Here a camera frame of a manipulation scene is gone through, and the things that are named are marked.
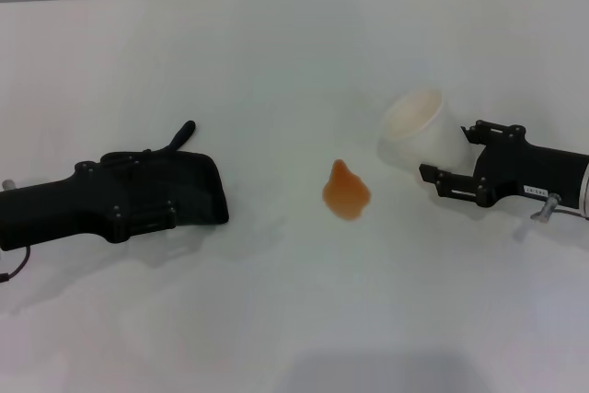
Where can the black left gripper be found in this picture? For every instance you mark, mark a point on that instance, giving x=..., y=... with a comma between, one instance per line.
x=55, y=209

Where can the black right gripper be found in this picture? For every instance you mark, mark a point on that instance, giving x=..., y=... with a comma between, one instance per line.
x=520, y=167

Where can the translucent plastic cup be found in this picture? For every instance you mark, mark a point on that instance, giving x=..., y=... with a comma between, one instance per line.
x=423, y=135

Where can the dark cloth rag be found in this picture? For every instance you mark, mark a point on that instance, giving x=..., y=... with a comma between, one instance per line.
x=198, y=186

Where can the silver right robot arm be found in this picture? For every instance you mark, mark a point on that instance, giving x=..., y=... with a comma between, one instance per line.
x=585, y=190

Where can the orange-brown liquid stain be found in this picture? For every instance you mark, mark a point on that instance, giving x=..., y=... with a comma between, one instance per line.
x=345, y=193

